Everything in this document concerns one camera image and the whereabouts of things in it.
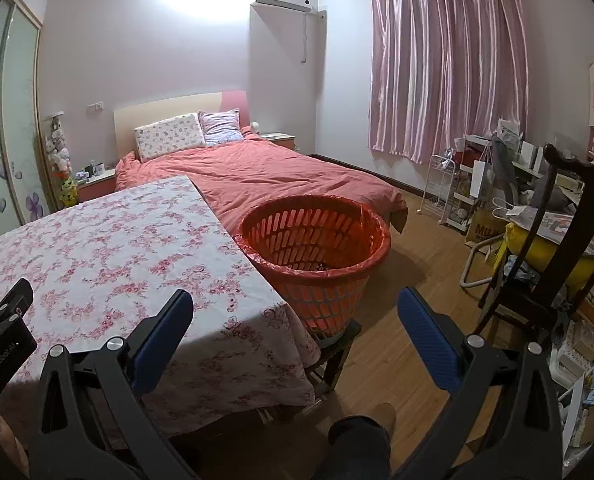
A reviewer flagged pink bedside table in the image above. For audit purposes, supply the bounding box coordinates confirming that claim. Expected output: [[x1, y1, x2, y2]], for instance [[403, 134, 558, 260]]
[[78, 169, 116, 203]]

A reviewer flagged salmon pink duvet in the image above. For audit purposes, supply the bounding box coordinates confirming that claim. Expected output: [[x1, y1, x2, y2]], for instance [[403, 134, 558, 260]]
[[116, 128, 408, 233]]

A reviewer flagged wardrobe with floral glass doors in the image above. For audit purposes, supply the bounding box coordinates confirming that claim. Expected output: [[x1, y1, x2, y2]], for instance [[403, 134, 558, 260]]
[[0, 0, 57, 235]]

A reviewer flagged hanging plush toys organizer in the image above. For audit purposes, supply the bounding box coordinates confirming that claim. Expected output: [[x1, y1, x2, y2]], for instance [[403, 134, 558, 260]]
[[43, 112, 79, 208]]

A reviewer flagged white wire rack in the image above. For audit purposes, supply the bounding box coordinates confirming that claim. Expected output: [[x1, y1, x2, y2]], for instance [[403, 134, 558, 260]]
[[416, 136, 491, 234]]

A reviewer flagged orange plastic laundry basket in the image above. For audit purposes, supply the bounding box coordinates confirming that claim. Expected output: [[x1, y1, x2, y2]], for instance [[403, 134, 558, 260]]
[[234, 195, 391, 348]]

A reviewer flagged pink floral tablecloth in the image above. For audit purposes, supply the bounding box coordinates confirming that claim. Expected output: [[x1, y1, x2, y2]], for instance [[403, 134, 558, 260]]
[[0, 177, 320, 440]]

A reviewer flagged right bedside table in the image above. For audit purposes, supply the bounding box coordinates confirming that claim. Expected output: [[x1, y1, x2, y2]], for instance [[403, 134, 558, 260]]
[[259, 132, 296, 151]]

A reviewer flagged white floral pillow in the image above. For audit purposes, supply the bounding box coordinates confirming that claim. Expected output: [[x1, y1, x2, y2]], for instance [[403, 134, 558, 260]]
[[134, 113, 206, 162]]

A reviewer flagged pink striped pillow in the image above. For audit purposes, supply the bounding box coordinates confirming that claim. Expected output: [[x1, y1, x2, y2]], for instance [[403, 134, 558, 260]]
[[198, 108, 244, 146]]

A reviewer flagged beige pink headboard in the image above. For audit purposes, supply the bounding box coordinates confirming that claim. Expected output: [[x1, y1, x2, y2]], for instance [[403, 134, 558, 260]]
[[114, 90, 250, 158]]

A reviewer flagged black chair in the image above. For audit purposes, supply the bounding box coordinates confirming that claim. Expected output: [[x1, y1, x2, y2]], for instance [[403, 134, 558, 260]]
[[475, 144, 594, 340]]

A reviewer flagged pink striped curtain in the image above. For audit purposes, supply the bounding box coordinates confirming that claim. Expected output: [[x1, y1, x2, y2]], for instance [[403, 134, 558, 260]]
[[368, 0, 530, 165]]

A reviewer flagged left hand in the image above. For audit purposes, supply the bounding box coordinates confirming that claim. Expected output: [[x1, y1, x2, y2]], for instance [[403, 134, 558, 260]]
[[0, 415, 30, 478]]

